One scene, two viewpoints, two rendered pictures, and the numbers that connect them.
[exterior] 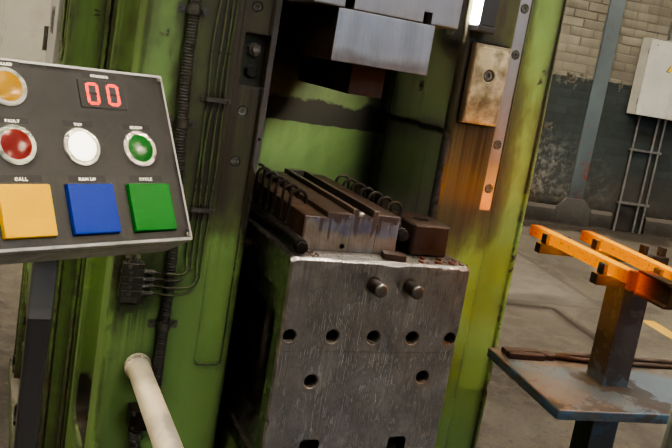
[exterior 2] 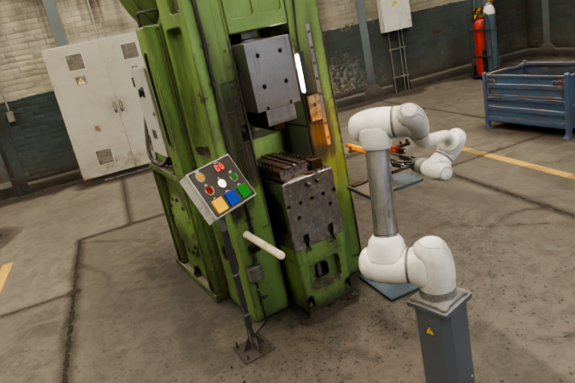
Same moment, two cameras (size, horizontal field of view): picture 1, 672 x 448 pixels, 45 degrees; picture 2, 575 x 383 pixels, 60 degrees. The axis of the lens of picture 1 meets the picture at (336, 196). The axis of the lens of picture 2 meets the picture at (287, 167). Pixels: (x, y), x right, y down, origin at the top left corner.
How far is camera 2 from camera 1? 156 cm
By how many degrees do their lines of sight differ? 8
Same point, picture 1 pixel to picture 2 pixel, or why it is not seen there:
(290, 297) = (284, 197)
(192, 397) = (265, 237)
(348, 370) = (308, 210)
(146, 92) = (227, 160)
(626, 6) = not seen: outside the picture
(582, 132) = (363, 51)
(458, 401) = (345, 206)
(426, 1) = (288, 97)
